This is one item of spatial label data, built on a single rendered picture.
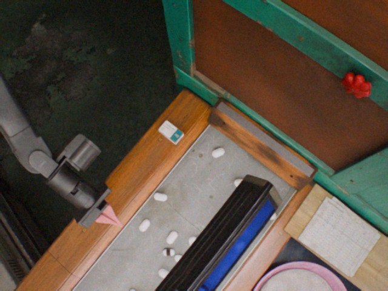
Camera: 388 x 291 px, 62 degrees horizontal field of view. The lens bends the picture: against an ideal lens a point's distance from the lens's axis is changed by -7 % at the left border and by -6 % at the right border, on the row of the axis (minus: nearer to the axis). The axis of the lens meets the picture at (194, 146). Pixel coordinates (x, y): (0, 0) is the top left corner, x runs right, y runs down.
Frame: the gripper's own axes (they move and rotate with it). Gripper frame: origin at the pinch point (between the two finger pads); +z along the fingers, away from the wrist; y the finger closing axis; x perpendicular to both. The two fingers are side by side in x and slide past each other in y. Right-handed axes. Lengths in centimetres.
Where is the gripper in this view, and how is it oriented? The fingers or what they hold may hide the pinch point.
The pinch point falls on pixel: (119, 223)
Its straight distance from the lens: 82.1
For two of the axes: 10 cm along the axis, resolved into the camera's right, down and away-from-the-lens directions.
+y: 6.4, -7.5, 2.0
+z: 6.0, 6.4, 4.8
